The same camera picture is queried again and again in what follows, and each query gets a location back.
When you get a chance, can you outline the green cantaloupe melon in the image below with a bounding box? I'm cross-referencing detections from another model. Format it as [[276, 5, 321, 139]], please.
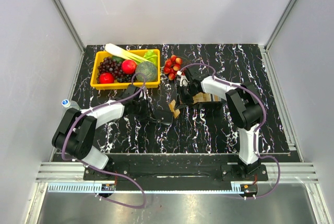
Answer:
[[135, 62, 158, 82]]

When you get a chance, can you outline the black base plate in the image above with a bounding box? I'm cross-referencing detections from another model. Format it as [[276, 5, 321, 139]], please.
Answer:
[[82, 152, 269, 192]]

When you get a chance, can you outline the green lettuce leaf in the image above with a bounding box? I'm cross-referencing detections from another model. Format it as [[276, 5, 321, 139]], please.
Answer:
[[143, 50, 158, 67]]

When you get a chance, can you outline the aluminium frame rail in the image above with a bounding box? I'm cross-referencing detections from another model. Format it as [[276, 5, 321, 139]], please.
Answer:
[[36, 162, 319, 184]]

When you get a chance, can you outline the green avocado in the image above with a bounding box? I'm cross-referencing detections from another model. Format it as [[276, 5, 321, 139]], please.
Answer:
[[111, 56, 124, 63]]

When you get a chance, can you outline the black card box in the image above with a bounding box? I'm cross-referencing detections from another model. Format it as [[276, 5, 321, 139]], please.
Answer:
[[193, 92, 224, 111]]

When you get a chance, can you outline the white green leek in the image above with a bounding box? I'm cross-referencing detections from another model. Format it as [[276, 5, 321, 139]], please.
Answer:
[[104, 43, 147, 63]]

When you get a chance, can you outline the red apple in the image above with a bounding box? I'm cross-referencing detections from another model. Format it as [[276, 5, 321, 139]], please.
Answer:
[[121, 60, 137, 75], [99, 73, 114, 84]]

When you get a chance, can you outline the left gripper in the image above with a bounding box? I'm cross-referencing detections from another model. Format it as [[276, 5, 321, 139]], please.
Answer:
[[133, 97, 156, 121]]

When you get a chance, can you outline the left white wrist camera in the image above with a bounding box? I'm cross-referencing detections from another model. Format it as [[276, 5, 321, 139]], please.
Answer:
[[139, 88, 147, 100]]

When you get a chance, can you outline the red apple upper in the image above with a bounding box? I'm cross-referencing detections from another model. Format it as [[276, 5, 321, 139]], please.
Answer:
[[121, 60, 137, 75]]

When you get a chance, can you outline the black card holder wallet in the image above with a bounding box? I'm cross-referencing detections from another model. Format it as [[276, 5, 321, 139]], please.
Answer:
[[150, 109, 173, 126]]

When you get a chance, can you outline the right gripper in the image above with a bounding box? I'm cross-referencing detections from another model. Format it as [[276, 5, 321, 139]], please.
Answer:
[[174, 85, 199, 111]]

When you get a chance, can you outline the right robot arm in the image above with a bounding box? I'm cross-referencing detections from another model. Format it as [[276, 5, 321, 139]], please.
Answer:
[[177, 74, 266, 180]]

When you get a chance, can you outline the yellow plastic basket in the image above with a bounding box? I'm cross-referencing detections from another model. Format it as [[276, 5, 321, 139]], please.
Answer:
[[90, 49, 161, 90]]

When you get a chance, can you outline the purple grape bunch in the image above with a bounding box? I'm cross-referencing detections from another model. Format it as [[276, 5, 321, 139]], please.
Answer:
[[97, 57, 134, 84]]

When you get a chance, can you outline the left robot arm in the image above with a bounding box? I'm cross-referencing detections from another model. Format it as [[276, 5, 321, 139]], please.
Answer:
[[52, 84, 149, 180]]

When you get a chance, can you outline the red cherry bunch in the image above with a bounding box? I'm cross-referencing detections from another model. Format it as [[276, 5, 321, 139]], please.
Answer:
[[163, 55, 183, 81]]

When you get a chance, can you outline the brown credit card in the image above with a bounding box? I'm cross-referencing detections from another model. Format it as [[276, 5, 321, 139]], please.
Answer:
[[169, 100, 180, 119]]

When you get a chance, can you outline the red apple lower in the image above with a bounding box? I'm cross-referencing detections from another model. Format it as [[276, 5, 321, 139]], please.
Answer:
[[99, 73, 114, 84]]

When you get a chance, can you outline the plastic water bottle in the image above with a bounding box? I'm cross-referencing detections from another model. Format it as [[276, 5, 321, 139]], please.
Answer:
[[62, 99, 81, 111]]

